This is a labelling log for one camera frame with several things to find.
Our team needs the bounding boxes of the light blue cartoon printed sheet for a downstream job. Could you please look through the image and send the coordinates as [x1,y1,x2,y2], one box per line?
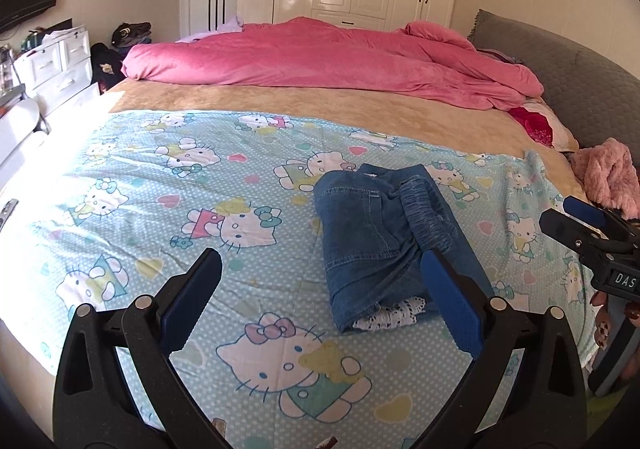
[20,109,608,449]

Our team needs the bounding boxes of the pale floral pillow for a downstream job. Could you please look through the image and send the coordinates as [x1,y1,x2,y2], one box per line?
[525,96,581,152]

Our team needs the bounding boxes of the grey quilted headboard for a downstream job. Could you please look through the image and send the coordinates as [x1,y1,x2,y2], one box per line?
[467,9,640,155]

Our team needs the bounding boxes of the pink fluffy garment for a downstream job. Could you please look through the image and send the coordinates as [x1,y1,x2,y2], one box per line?
[570,138,640,220]

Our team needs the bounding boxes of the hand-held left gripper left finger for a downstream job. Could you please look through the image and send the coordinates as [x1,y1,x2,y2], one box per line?
[52,248,231,449]

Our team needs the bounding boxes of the dark bag pile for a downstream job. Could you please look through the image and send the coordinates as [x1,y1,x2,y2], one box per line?
[111,22,152,48]

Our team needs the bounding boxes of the small white grey object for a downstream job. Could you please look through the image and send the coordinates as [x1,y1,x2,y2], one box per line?
[0,199,19,231]

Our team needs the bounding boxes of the white drawer cabinet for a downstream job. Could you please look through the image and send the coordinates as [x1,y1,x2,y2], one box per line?
[12,25,101,116]

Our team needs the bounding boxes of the pile of dark clothes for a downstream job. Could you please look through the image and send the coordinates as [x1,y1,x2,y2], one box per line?
[91,43,126,91]

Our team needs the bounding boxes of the pink duvet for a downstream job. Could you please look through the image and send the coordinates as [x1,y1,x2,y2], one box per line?
[121,16,545,111]

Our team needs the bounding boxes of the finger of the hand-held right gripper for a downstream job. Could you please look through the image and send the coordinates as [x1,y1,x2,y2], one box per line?
[561,196,627,236]
[539,209,609,256]

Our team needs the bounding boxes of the lilac cloth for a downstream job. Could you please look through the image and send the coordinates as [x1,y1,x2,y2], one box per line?
[175,16,246,44]

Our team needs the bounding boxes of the person's right hand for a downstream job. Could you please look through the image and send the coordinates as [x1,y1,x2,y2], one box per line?
[591,290,640,350]

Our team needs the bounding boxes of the blue denim jeans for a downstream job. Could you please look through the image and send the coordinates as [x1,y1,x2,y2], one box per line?
[313,163,493,335]

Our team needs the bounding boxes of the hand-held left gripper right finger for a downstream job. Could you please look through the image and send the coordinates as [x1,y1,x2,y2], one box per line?
[419,249,588,449]

